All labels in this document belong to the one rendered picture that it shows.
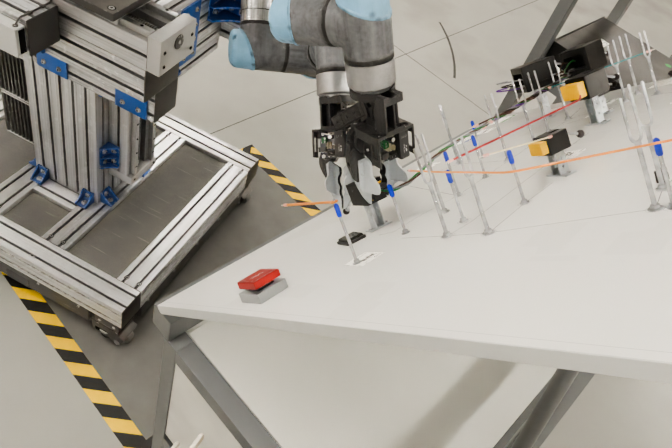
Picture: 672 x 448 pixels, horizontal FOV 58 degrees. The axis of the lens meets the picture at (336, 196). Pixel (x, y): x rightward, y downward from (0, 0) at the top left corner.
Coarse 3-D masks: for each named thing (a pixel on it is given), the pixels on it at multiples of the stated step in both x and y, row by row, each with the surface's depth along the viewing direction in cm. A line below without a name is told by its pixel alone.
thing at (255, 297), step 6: (276, 282) 93; (282, 282) 93; (264, 288) 92; (270, 288) 92; (276, 288) 92; (282, 288) 93; (240, 294) 94; (246, 294) 92; (252, 294) 91; (258, 294) 90; (264, 294) 91; (270, 294) 91; (276, 294) 92; (246, 300) 93; (252, 300) 92; (258, 300) 90; (264, 300) 91
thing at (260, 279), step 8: (256, 272) 95; (264, 272) 94; (272, 272) 92; (240, 280) 94; (248, 280) 92; (256, 280) 91; (264, 280) 91; (272, 280) 93; (240, 288) 94; (248, 288) 92; (256, 288) 90
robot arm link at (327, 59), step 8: (312, 48) 116; (320, 48) 113; (328, 48) 112; (336, 48) 112; (312, 56) 117; (320, 56) 113; (328, 56) 112; (336, 56) 112; (320, 64) 113; (328, 64) 112; (336, 64) 112; (344, 64) 112; (320, 72) 113
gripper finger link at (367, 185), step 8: (360, 160) 99; (368, 160) 98; (360, 168) 99; (368, 168) 98; (360, 176) 100; (368, 176) 99; (360, 184) 101; (368, 184) 100; (376, 184) 98; (360, 192) 102; (368, 192) 101; (376, 192) 98; (368, 200) 103
